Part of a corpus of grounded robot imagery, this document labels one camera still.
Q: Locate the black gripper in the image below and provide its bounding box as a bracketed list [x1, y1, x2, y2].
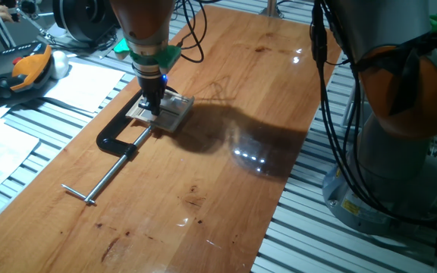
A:
[137, 71, 168, 117]

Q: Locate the person's bare hand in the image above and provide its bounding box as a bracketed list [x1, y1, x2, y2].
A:
[0, 4, 15, 23]

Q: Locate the black metal C-clamp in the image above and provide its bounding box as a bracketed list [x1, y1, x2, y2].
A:
[60, 86, 180, 206]

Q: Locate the white paper sheet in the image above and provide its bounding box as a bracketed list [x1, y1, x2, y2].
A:
[0, 115, 41, 209]
[42, 61, 127, 115]

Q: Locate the glossy wooden board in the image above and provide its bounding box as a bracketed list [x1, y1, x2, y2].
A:
[0, 5, 343, 273]

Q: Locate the white computer mouse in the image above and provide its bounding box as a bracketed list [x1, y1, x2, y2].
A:
[50, 50, 71, 80]

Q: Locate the black filament spool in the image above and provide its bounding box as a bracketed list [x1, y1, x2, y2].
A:
[52, 0, 121, 43]

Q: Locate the orange and black teach pendant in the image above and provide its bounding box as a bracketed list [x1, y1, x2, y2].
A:
[0, 41, 53, 101]

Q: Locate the miniature wooden window frame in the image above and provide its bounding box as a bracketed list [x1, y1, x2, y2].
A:
[125, 93, 196, 133]

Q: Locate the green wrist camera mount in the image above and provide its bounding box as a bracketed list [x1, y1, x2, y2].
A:
[112, 36, 182, 73]

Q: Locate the wooden frame post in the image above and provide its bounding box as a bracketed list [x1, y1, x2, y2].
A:
[259, 0, 285, 19]

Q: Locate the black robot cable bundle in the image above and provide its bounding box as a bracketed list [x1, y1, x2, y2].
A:
[172, 0, 437, 224]

